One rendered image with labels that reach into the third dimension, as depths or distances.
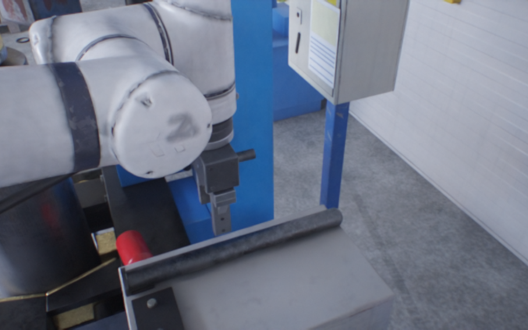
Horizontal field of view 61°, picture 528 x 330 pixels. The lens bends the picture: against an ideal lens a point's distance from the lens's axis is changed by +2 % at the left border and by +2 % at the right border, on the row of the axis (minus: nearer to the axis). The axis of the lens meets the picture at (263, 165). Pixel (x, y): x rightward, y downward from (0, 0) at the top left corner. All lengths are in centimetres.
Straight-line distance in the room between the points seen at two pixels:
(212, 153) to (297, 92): 279
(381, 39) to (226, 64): 76
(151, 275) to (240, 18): 47
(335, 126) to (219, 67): 95
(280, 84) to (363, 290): 261
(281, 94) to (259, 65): 242
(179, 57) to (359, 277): 47
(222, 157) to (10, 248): 56
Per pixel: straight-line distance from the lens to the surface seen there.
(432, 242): 260
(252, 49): 87
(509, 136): 247
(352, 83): 126
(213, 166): 58
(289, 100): 337
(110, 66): 38
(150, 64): 38
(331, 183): 159
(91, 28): 48
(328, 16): 121
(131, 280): 76
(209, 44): 52
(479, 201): 272
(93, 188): 133
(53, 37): 49
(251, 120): 94
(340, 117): 144
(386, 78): 132
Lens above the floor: 179
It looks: 37 degrees down
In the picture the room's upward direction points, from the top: 2 degrees counter-clockwise
